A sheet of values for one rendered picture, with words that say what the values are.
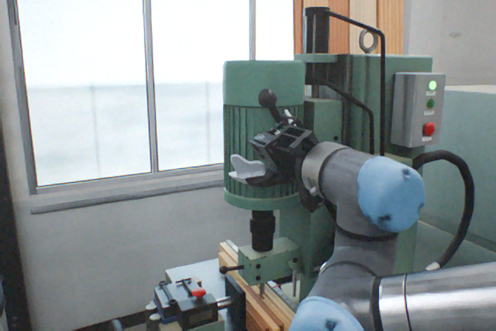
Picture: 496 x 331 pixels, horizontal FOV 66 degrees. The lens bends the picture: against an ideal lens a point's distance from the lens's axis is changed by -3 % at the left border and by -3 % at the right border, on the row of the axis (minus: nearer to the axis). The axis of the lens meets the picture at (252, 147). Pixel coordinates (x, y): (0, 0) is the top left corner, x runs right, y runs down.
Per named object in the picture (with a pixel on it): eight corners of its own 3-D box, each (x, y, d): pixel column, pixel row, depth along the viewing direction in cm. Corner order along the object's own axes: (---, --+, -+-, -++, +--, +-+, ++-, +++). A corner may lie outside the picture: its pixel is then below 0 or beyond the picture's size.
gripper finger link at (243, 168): (215, 153, 69) (258, 142, 64) (233, 177, 72) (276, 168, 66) (208, 165, 67) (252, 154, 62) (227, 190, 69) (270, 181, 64)
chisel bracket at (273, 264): (237, 278, 96) (236, 246, 94) (286, 265, 102) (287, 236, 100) (250, 294, 89) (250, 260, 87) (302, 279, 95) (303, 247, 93)
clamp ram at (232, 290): (202, 313, 95) (201, 281, 93) (230, 305, 98) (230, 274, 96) (216, 336, 87) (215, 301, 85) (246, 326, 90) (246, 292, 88)
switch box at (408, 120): (389, 143, 90) (394, 72, 86) (419, 139, 94) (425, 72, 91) (410, 148, 84) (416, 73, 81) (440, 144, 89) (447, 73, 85)
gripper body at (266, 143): (279, 112, 64) (324, 122, 54) (303, 151, 68) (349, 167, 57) (245, 141, 62) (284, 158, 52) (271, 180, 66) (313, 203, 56)
